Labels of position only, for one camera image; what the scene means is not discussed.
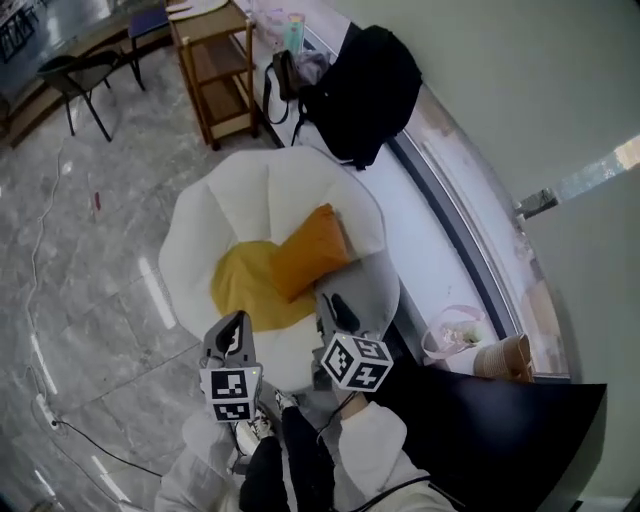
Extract person's legs black trousers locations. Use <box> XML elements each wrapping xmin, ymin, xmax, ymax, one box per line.
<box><xmin>238</xmin><ymin>405</ymin><xmax>337</xmax><ymax>512</ymax></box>

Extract blue board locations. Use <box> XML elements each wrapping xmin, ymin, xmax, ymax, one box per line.
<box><xmin>126</xmin><ymin>8</ymin><xmax>172</xmax><ymax>40</ymax></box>

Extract pink tote bag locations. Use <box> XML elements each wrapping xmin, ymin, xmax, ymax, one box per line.
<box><xmin>421</xmin><ymin>303</ymin><xmax>487</xmax><ymax>362</ymax></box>

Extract wooden table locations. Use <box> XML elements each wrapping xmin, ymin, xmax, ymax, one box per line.
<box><xmin>0</xmin><ymin>0</ymin><xmax>171</xmax><ymax>149</ymax></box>

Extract beige flat items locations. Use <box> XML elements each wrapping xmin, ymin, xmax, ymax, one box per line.
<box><xmin>164</xmin><ymin>0</ymin><xmax>232</xmax><ymax>22</ymax></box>

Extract black folding chair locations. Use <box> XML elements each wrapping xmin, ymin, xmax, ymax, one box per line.
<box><xmin>36</xmin><ymin>48</ymin><xmax>147</xmax><ymax>144</ymax></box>

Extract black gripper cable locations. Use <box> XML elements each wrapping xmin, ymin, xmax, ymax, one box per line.
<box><xmin>316</xmin><ymin>390</ymin><xmax>362</xmax><ymax>444</ymax></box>

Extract person's white left sneaker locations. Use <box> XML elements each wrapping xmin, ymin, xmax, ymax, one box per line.
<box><xmin>235</xmin><ymin>414</ymin><xmax>275</xmax><ymax>452</ymax></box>

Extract black flat panel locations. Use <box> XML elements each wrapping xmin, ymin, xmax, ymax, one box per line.
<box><xmin>382</xmin><ymin>367</ymin><xmax>609</xmax><ymax>512</ymax></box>

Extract white and yellow padded seat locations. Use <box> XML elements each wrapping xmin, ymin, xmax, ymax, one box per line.
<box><xmin>158</xmin><ymin>146</ymin><xmax>401</xmax><ymax>394</ymax></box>

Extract black floor cable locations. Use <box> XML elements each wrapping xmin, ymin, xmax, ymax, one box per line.
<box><xmin>51</xmin><ymin>418</ymin><xmax>167</xmax><ymax>480</ymax></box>

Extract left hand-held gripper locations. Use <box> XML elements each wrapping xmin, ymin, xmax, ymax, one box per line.
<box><xmin>198</xmin><ymin>309</ymin><xmax>265</xmax><ymax>425</ymax></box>

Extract orange cushion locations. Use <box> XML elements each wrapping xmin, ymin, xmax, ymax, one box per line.
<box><xmin>269</xmin><ymin>203</ymin><xmax>354</xmax><ymax>303</ymax></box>

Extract pink patterned container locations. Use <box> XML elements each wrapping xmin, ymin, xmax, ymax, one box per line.
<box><xmin>248</xmin><ymin>7</ymin><xmax>287</xmax><ymax>47</ymax></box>

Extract wooden shelf cart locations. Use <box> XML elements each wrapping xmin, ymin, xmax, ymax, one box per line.
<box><xmin>168</xmin><ymin>0</ymin><xmax>261</xmax><ymax>152</ymax></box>

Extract green tumbler bottle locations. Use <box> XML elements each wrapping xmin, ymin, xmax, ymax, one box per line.
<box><xmin>283</xmin><ymin>13</ymin><xmax>307</xmax><ymax>55</ymax></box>

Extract person's right forearm white sleeve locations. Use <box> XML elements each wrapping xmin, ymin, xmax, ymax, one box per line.
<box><xmin>337</xmin><ymin>392</ymin><xmax>459</xmax><ymax>512</ymax></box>

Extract white floor cable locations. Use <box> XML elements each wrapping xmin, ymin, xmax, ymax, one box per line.
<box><xmin>22</xmin><ymin>144</ymin><xmax>67</xmax><ymax>381</ymax></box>

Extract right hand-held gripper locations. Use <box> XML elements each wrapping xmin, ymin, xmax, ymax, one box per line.
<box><xmin>312</xmin><ymin>277</ymin><xmax>394</xmax><ymax>394</ymax></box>

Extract metal window handle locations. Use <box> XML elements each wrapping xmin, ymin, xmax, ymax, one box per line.
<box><xmin>513</xmin><ymin>187</ymin><xmax>559</xmax><ymax>222</ymax></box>

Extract woven straw basket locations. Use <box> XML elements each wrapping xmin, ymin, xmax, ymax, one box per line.
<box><xmin>473</xmin><ymin>332</ymin><xmax>535</xmax><ymax>384</ymax></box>

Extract person's left forearm white sleeve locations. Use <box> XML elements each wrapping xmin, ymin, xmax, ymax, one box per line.
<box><xmin>153</xmin><ymin>412</ymin><xmax>261</xmax><ymax>512</ymax></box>

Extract white power strip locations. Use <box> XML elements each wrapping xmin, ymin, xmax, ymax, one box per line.
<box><xmin>33</xmin><ymin>393</ymin><xmax>57</xmax><ymax>430</ymax></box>

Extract black backpack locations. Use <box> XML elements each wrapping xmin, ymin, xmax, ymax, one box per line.
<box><xmin>291</xmin><ymin>23</ymin><xmax>424</xmax><ymax>172</ymax></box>

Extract dark olive handbag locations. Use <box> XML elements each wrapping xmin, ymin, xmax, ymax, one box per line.
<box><xmin>262</xmin><ymin>48</ymin><xmax>302</xmax><ymax>126</ymax></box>

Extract grey crumpled bag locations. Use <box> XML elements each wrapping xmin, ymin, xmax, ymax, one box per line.
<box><xmin>293</xmin><ymin>49</ymin><xmax>332</xmax><ymax>87</ymax></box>

